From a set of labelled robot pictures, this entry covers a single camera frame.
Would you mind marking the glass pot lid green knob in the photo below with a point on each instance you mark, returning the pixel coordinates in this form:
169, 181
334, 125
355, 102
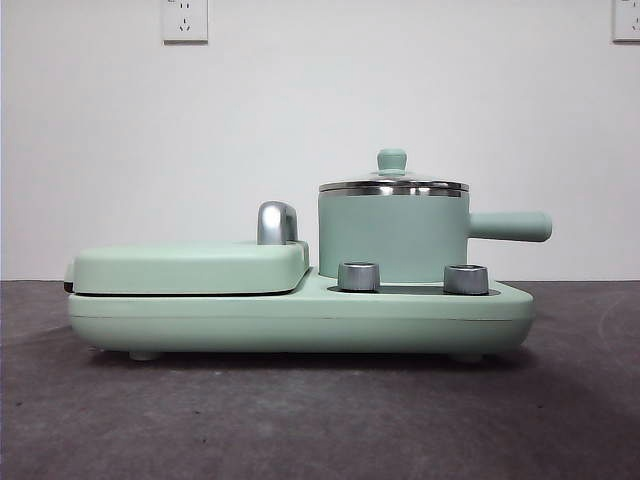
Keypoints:
391, 160

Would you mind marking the silver control knob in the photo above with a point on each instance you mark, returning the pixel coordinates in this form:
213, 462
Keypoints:
358, 276
465, 280

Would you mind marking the mint green breakfast machine base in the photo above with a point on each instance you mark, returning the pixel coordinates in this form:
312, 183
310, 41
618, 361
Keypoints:
300, 320

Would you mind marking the mint green hinged griddle cover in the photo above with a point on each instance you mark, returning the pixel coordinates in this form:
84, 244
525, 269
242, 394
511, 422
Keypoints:
180, 267

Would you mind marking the white wall socket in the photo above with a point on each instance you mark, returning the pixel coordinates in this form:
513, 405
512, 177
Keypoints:
185, 20
627, 20

